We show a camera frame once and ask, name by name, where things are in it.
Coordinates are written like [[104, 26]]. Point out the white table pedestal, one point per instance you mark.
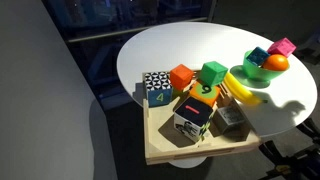
[[186, 162]]

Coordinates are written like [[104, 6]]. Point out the orange cube with number nine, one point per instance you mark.
[[204, 93]]

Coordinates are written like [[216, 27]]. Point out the yellow banana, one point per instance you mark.
[[240, 90]]

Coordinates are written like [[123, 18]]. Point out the wooden tray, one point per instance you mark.
[[166, 146]]

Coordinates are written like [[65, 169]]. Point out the pink toy cube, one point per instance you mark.
[[282, 47]]

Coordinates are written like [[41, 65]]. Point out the green bowl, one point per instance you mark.
[[256, 71]]

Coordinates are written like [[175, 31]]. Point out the orange fruit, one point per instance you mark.
[[276, 62]]

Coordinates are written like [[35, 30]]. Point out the blue cube with number four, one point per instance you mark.
[[159, 90]]

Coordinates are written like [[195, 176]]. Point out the plain orange toy cube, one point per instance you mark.
[[181, 76]]

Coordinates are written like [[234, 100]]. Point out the window frame rail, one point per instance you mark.
[[133, 30]]

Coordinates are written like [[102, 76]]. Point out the grey toy cube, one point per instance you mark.
[[230, 119]]

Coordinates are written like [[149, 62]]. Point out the colourful number cube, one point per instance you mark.
[[191, 120]]

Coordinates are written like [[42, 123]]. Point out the blue toy cube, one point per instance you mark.
[[257, 56]]

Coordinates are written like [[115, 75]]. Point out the green toy cube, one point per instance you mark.
[[213, 73]]

